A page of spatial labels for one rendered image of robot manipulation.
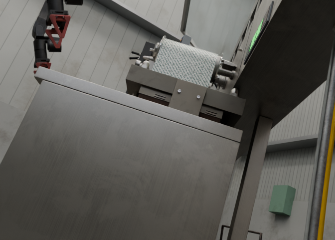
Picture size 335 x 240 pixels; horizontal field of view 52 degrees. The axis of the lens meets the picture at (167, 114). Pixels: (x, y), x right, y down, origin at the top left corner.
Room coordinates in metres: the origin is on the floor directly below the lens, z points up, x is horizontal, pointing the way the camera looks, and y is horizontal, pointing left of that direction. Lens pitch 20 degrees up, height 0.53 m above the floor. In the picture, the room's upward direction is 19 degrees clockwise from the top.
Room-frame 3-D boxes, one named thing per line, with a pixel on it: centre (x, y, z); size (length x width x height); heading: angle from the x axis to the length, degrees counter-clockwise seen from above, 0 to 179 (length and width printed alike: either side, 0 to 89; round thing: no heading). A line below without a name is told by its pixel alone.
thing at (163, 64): (1.23, 0.00, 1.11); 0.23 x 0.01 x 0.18; 86
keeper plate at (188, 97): (1.01, -0.04, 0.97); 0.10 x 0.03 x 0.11; 86
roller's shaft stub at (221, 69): (1.27, -0.18, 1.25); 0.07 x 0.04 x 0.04; 86
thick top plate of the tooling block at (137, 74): (1.10, -0.04, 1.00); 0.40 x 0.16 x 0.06; 86
